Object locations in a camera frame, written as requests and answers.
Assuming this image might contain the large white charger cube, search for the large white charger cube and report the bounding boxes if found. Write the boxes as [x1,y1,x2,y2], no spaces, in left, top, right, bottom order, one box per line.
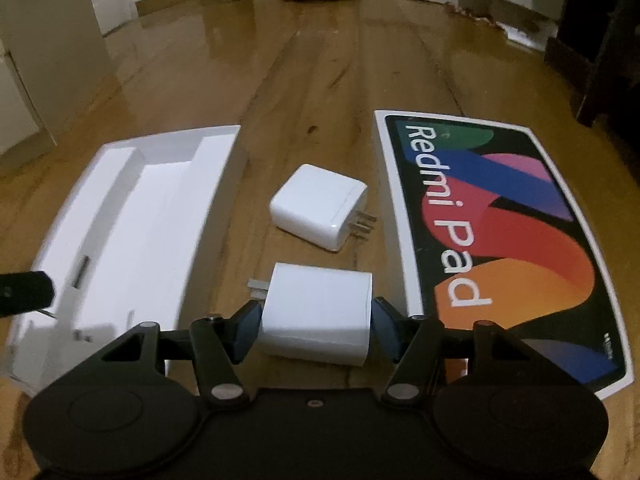
[257,262,373,366]

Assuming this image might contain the Redmi Pad SE box lid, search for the Redmi Pad SE box lid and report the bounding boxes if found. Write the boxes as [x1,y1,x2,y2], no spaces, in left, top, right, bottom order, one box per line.
[372,110,634,398]

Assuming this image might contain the white charger with prongs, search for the white charger with prongs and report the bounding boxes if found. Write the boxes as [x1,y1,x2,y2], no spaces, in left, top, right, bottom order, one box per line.
[269,164,378,252]

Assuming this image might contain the white box tray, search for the white box tray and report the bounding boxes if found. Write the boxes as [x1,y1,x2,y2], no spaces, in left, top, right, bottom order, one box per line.
[1,125,246,396]

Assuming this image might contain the papers on floor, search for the papers on floor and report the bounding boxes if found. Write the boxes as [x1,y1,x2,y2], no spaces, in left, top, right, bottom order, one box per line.
[445,3,559,52]

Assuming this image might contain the dark wooden chair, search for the dark wooden chair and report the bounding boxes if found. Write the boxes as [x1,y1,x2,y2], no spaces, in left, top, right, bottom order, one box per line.
[544,0,639,178]

